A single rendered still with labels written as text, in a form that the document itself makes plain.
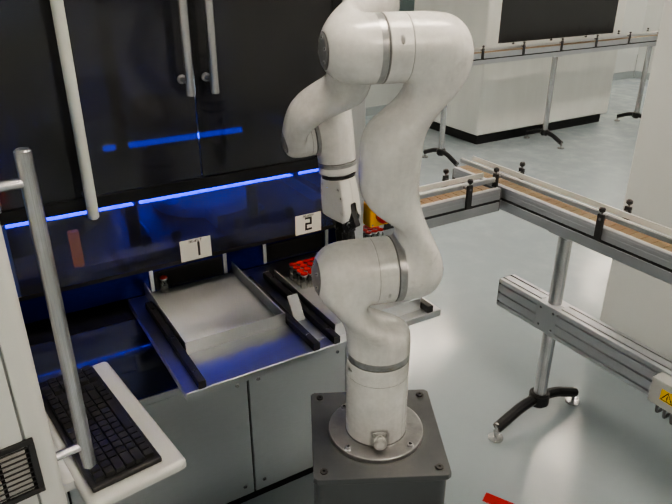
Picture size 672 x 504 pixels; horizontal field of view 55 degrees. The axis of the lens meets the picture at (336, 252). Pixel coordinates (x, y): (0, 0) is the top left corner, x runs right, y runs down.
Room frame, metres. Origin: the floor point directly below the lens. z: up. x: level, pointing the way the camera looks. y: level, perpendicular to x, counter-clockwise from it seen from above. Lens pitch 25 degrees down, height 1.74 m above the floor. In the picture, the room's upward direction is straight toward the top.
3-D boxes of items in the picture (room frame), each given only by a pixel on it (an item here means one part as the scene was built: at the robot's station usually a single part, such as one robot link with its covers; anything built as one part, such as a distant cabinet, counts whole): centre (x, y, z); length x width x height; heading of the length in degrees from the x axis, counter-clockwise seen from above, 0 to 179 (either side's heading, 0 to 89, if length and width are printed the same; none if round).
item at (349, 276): (1.02, -0.05, 1.16); 0.19 x 0.12 x 0.24; 104
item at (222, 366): (1.50, 0.14, 0.87); 0.70 x 0.48 x 0.02; 121
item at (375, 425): (1.02, -0.08, 0.95); 0.19 x 0.19 x 0.18
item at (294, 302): (1.39, 0.08, 0.91); 0.14 x 0.03 x 0.06; 31
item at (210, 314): (1.47, 0.33, 0.90); 0.34 x 0.26 x 0.04; 31
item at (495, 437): (2.09, -0.82, 0.07); 0.50 x 0.08 x 0.14; 121
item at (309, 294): (1.55, -0.02, 0.90); 0.34 x 0.26 x 0.04; 31
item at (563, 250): (2.09, -0.82, 0.46); 0.09 x 0.09 x 0.77; 31
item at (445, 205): (2.15, -0.29, 0.92); 0.69 x 0.16 x 0.16; 121
